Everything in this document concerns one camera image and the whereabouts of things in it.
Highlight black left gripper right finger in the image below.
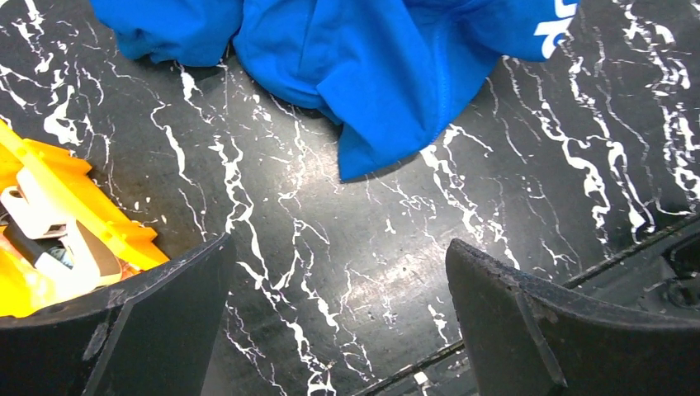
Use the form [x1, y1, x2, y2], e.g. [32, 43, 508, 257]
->
[445, 239, 699, 395]

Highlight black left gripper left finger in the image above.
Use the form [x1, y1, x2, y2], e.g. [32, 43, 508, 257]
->
[1, 234, 236, 395]

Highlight blue red white jacket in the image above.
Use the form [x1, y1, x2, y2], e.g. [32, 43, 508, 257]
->
[92, 0, 579, 181]

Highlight orange plastic box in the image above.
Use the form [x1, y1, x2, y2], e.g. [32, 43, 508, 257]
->
[1, 123, 168, 318]

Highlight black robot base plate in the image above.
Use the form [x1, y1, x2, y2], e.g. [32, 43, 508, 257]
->
[349, 213, 700, 396]

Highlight white clip in box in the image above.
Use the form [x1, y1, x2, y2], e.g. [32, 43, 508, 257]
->
[1, 167, 122, 299]

